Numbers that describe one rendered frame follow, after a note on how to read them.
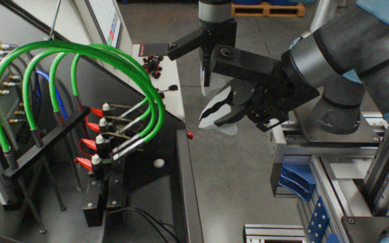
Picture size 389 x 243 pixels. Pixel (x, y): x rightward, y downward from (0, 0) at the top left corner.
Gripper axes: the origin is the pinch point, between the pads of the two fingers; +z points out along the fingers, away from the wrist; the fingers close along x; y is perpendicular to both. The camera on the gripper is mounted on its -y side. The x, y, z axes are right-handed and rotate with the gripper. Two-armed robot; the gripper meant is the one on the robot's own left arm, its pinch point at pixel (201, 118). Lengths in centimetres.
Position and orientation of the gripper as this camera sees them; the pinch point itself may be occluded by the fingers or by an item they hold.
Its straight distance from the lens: 59.9
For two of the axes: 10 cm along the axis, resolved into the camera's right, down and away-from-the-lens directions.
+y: 7.4, 5.0, 4.6
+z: -6.7, 4.3, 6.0
